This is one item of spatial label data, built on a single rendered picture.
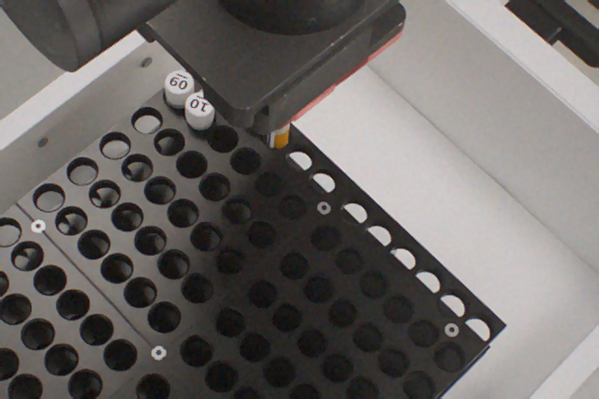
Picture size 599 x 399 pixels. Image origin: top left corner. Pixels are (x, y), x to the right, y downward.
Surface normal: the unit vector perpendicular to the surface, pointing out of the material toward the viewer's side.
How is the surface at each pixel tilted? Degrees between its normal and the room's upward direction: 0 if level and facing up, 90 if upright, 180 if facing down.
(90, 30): 79
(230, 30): 2
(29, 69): 0
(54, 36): 92
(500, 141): 90
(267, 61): 2
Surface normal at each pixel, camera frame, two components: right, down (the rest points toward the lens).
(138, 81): 0.70, 0.67
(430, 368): 0.09, -0.41
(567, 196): -0.71, 0.61
